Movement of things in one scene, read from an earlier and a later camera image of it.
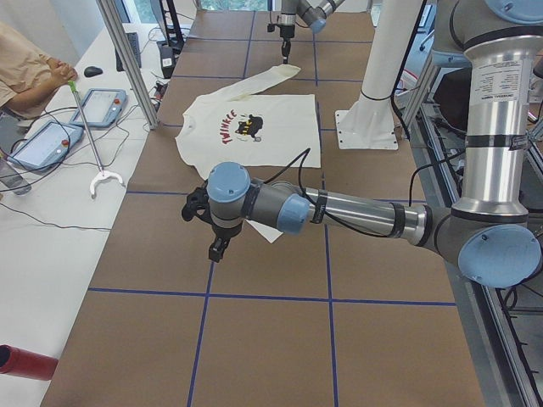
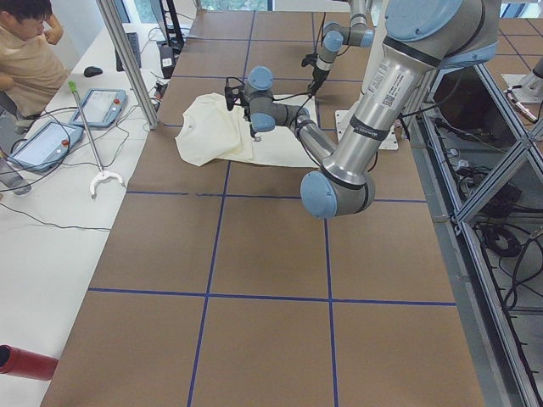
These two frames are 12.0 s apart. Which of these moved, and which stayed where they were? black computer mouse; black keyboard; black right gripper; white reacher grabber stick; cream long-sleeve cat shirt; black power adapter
Moved: cream long-sleeve cat shirt; black right gripper
Stayed: black power adapter; white reacher grabber stick; black computer mouse; black keyboard
